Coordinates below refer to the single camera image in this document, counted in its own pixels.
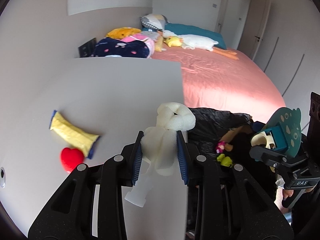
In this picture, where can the red plush heart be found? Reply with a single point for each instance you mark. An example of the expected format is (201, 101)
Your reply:
(70, 158)

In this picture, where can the teal pillow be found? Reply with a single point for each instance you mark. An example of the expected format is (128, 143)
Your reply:
(182, 29)

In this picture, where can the door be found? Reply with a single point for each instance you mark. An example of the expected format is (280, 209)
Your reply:
(231, 21)

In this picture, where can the black trash bag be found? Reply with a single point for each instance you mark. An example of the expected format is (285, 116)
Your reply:
(213, 126)

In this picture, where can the teal dinosaur tape dispenser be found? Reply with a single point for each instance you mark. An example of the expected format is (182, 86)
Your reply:
(282, 133)

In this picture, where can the metal desk grommet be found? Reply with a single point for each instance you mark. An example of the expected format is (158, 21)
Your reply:
(2, 177)

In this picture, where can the white foam toy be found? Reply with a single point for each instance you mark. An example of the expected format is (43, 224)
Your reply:
(159, 148)

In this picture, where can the pink folded blanket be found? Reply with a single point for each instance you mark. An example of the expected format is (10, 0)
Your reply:
(149, 43)

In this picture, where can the right hand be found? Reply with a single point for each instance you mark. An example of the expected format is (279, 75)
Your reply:
(281, 193)

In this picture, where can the checkered pillow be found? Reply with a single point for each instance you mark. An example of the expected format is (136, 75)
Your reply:
(154, 22)

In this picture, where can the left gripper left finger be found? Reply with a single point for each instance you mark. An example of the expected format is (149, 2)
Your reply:
(137, 157)

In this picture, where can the pink doll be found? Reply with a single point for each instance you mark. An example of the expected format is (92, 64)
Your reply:
(223, 146)

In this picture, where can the yellow green plastic toy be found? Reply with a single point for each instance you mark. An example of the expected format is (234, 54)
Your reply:
(224, 160)

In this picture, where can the white goose plush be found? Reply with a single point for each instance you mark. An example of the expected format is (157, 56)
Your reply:
(200, 42)

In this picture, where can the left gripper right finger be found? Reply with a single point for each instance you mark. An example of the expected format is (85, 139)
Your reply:
(182, 156)

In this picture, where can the black wall socket panel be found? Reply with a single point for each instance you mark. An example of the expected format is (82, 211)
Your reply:
(87, 49)

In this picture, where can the yellow blue pouch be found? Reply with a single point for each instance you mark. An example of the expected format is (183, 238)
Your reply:
(73, 135)

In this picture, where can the pink bed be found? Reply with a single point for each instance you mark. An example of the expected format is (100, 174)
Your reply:
(215, 81)

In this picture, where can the yellow duck plush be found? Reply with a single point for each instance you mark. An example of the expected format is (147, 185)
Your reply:
(173, 41)

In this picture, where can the yellow plush toy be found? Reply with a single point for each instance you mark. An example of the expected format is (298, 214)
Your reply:
(123, 32)

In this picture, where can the navy patterned blanket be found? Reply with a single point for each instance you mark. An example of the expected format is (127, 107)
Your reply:
(112, 47)

